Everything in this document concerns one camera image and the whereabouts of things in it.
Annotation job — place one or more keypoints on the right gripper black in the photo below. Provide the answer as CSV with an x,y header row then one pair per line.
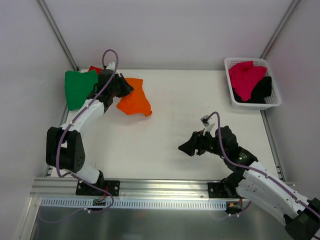
x,y
197,143

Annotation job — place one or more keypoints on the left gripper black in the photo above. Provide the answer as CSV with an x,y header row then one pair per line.
x,y
118,85

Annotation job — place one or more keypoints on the orange t shirt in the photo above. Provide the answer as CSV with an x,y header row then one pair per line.
x,y
136,102

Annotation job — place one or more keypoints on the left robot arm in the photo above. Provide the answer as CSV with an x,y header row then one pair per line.
x,y
64,144

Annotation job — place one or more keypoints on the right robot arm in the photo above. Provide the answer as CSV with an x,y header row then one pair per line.
x,y
249,179

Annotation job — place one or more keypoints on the red folded t shirt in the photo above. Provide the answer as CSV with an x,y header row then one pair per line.
x,y
96,69

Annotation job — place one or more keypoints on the green folded t shirt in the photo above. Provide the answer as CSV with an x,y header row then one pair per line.
x,y
77,86

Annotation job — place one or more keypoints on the white plastic basket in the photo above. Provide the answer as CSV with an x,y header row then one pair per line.
x,y
273,101

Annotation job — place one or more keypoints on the magenta t shirt in basket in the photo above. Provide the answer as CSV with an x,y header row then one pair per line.
x,y
244,76

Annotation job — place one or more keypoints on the black t shirt in basket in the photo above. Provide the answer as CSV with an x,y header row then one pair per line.
x,y
262,90

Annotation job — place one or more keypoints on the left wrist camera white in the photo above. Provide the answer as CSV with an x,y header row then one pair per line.
x,y
111,66

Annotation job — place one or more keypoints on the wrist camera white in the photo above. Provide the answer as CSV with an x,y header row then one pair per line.
x,y
208,124
111,66

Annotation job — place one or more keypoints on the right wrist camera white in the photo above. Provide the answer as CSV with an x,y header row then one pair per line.
x,y
208,124

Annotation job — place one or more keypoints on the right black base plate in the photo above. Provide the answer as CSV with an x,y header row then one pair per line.
x,y
221,190

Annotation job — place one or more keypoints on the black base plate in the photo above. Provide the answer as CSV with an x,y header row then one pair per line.
x,y
105,188
221,190

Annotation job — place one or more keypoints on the white slotted cable duct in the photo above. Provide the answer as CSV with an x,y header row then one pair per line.
x,y
154,204

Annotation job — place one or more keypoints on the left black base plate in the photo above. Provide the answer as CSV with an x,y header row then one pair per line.
x,y
105,188

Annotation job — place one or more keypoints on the aluminium mounting rail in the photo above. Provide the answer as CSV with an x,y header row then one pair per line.
x,y
148,189

